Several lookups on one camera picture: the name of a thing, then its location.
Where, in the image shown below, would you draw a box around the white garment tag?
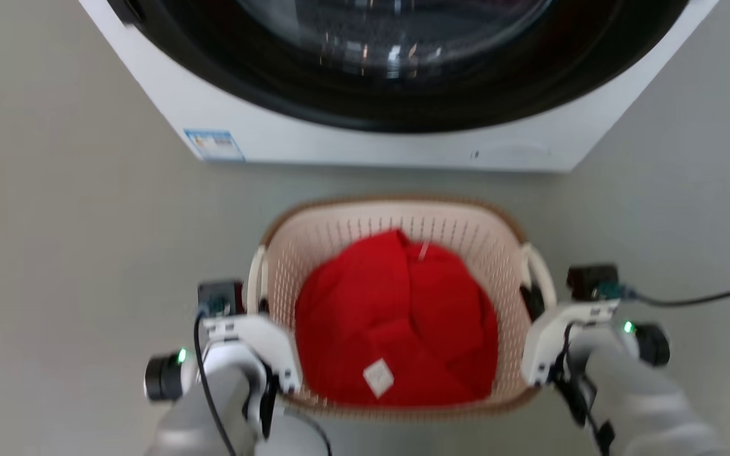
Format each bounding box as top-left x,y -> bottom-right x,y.
363,358 -> 395,398

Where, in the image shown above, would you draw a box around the white front-load washing machine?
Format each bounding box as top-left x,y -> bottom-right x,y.
79,0 -> 720,173

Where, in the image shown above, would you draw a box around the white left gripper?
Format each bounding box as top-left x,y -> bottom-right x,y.
202,296 -> 302,393

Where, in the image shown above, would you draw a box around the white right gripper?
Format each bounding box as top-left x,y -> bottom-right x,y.
520,284 -> 622,387

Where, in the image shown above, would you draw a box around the cream perforated laundry basket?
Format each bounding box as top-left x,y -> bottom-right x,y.
246,196 -> 558,422

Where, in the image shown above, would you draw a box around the black round glass door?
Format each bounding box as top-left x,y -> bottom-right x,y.
106,0 -> 692,134

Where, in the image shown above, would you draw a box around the blue energy label sticker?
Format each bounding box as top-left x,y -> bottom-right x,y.
184,129 -> 246,162

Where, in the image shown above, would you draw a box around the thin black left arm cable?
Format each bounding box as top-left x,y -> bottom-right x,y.
193,304 -> 239,456

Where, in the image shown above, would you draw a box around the black door latch handle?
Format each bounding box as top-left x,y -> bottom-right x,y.
121,0 -> 148,26

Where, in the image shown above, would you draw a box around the red garment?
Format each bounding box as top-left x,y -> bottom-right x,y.
294,229 -> 499,407

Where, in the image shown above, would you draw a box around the round white filter cover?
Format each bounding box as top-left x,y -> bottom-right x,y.
470,142 -> 553,167

